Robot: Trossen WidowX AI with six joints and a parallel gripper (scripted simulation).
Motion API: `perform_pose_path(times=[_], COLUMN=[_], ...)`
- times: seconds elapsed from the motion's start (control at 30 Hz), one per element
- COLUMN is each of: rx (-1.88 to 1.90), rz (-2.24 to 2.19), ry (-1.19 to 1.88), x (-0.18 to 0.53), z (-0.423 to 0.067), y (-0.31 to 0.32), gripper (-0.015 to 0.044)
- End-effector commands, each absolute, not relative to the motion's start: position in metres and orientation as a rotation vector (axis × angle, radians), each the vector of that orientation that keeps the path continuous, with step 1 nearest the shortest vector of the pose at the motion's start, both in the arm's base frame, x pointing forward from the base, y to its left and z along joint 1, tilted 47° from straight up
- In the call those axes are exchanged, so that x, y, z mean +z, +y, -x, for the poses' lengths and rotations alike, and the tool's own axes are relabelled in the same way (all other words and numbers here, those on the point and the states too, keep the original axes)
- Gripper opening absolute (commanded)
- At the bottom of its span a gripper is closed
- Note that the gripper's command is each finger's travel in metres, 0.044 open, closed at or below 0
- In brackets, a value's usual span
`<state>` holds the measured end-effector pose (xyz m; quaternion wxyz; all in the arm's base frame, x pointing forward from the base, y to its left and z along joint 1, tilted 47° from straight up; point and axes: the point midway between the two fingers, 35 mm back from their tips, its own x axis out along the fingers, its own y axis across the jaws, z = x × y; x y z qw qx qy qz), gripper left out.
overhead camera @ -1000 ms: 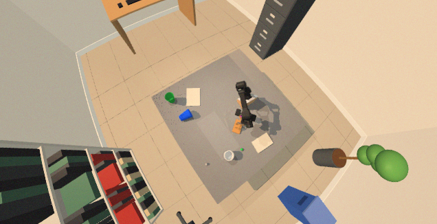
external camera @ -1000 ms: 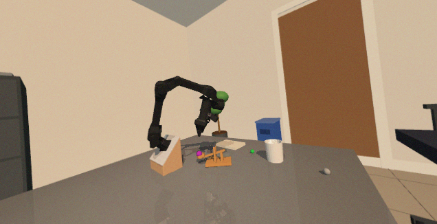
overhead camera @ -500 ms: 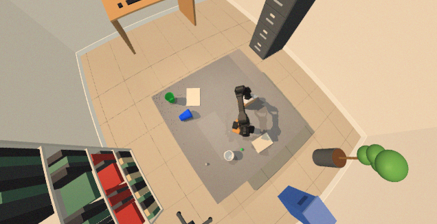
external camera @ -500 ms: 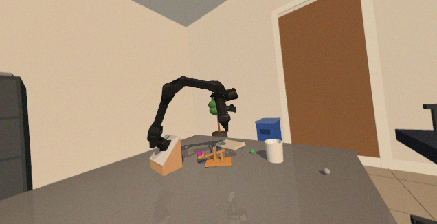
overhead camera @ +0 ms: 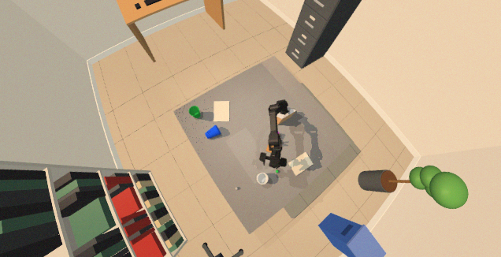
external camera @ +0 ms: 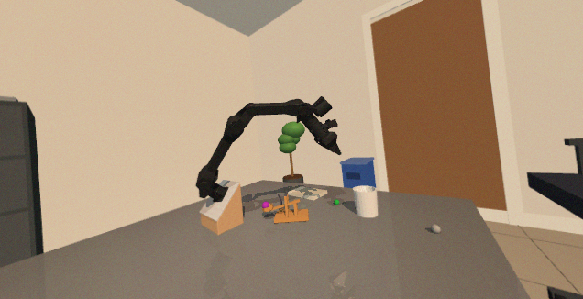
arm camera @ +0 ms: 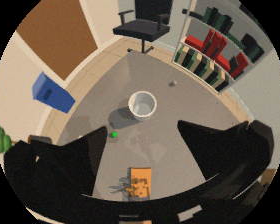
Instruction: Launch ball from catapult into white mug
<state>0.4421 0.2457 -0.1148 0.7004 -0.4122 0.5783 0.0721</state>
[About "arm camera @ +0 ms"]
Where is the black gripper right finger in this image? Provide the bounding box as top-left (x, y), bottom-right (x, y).
top-left (177, 120), bottom-right (249, 180)

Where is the white cup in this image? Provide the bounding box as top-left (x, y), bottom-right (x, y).
top-left (128, 92), bottom-right (157, 121)

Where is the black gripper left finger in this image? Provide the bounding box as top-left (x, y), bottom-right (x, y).
top-left (30, 125), bottom-right (108, 196)

